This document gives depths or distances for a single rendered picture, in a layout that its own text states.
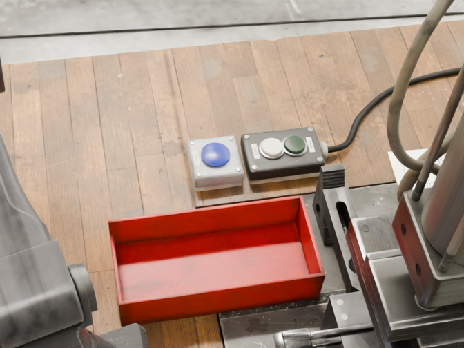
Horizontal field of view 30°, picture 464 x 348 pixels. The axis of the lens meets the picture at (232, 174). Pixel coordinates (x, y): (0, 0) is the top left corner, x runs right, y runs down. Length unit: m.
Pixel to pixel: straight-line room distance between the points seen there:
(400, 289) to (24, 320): 0.33
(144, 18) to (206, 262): 1.66
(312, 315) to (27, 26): 1.79
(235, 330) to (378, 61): 0.51
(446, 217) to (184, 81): 0.70
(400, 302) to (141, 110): 0.60
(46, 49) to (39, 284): 1.98
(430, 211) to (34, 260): 0.31
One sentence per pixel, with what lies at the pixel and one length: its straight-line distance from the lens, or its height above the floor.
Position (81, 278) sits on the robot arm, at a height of 1.26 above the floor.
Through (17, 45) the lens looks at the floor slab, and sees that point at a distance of 2.66.
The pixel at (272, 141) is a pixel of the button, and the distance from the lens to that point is 1.19.
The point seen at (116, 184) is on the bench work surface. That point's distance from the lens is 1.19.
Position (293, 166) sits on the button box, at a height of 0.93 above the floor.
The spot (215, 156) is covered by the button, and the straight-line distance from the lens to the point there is 1.17.
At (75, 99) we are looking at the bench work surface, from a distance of 1.29.
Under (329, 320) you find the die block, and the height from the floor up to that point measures 0.96.
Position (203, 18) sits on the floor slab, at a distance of 2.70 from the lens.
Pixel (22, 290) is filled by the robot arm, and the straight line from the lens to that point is 0.69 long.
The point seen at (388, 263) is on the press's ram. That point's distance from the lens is 0.82.
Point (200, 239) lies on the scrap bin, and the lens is 1.13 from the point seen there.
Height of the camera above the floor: 1.87
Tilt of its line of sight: 54 degrees down
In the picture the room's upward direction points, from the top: 5 degrees clockwise
